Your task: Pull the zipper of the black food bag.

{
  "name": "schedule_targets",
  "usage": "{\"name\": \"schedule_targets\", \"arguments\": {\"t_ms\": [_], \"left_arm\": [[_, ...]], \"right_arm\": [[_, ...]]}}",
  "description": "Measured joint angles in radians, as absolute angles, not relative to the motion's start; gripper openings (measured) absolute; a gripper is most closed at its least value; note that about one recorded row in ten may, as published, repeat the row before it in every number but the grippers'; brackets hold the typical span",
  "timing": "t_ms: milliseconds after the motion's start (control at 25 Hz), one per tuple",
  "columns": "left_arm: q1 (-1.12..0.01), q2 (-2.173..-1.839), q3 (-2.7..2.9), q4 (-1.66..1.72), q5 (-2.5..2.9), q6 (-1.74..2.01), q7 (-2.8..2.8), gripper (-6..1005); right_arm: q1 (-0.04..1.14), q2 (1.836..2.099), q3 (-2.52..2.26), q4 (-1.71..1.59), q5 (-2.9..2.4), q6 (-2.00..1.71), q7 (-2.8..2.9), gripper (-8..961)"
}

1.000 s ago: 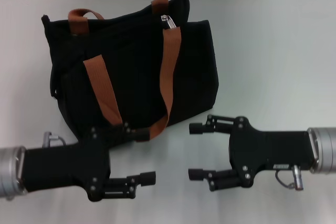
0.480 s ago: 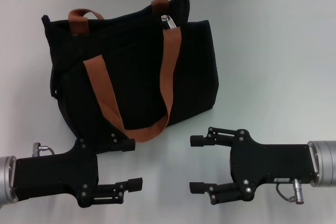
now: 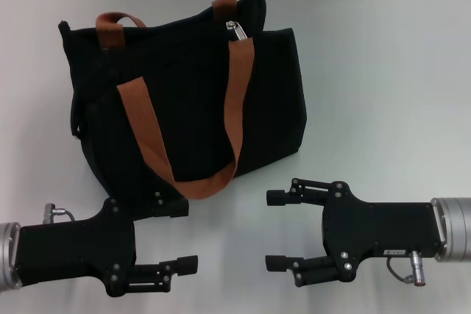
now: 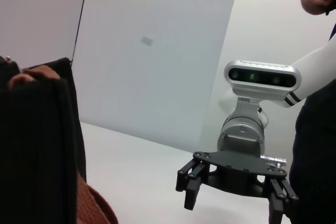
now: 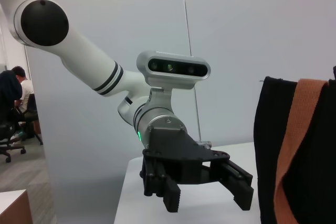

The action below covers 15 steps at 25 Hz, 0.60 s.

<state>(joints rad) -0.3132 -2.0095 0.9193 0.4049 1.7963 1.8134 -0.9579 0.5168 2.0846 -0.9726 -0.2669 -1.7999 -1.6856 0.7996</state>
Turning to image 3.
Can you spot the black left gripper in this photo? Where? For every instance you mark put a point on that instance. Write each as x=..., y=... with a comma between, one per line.
x=73, y=251

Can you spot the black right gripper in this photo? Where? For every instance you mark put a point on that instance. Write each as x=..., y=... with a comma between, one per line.
x=379, y=229

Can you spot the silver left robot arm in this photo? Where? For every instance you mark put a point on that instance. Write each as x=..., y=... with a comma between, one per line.
x=8, y=255

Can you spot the silver metal zipper pull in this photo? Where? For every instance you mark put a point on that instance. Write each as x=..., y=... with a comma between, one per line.
x=237, y=31

